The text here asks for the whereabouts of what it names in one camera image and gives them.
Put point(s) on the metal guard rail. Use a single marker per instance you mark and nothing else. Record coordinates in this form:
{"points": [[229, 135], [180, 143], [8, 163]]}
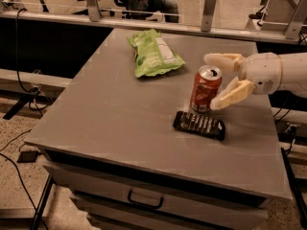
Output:
{"points": [[226, 17]]}

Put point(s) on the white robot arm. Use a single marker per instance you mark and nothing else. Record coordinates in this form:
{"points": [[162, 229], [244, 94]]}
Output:
{"points": [[294, 74]]}

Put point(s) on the black drawer handle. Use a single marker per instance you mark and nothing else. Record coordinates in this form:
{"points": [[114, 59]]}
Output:
{"points": [[148, 203]]}

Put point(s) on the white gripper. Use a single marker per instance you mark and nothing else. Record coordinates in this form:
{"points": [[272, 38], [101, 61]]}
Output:
{"points": [[264, 71]]}

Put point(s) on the red coke can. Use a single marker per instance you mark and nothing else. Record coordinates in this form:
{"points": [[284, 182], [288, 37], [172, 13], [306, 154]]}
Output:
{"points": [[207, 82]]}

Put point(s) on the grey drawer cabinet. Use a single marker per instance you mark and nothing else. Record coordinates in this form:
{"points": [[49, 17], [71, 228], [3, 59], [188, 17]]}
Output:
{"points": [[110, 132]]}

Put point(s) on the black snack bar wrapper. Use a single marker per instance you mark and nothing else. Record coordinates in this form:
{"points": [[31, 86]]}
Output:
{"points": [[202, 125]]}

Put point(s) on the green chip bag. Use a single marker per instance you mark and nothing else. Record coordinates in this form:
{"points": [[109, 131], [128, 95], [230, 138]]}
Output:
{"points": [[153, 56]]}

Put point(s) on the black power adapter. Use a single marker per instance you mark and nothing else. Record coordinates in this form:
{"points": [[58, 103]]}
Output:
{"points": [[27, 157]]}

